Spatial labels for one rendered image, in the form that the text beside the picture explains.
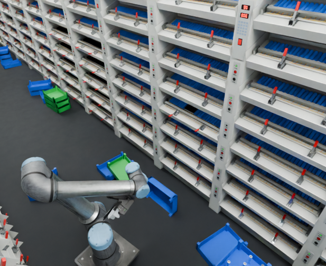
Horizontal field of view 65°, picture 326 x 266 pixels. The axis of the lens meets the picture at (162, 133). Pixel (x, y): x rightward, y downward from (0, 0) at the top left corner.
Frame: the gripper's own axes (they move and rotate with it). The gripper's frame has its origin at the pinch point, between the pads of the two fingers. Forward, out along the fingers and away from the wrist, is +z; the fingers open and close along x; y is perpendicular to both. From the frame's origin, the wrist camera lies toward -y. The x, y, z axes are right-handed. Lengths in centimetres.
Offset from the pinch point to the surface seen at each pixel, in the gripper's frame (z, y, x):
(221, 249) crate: -38, 80, 5
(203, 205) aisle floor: -65, 60, 28
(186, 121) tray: -88, 0, -10
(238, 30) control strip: -94, -19, -87
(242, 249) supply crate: -33, 70, -31
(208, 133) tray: -84, 15, -23
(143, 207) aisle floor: -36, 25, 47
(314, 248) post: -56, 101, -47
